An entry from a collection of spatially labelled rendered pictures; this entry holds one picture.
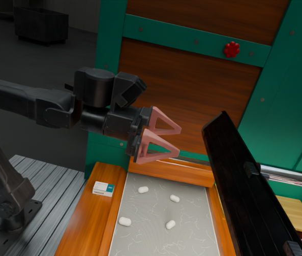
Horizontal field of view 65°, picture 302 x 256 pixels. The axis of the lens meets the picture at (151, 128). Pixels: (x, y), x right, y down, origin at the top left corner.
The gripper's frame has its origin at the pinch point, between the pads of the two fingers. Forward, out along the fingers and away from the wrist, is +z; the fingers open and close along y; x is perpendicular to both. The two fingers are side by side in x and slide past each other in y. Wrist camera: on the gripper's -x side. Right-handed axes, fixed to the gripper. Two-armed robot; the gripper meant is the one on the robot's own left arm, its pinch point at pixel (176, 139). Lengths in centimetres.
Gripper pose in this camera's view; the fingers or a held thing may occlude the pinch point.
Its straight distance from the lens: 49.4
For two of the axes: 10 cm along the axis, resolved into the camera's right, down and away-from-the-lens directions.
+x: -2.1, 8.7, 4.5
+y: 1.5, -4.3, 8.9
